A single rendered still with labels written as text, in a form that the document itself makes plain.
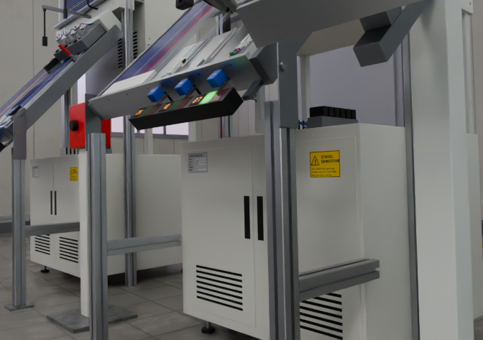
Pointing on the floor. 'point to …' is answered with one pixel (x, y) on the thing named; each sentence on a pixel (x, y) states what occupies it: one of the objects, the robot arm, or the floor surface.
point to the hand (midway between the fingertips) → (230, 11)
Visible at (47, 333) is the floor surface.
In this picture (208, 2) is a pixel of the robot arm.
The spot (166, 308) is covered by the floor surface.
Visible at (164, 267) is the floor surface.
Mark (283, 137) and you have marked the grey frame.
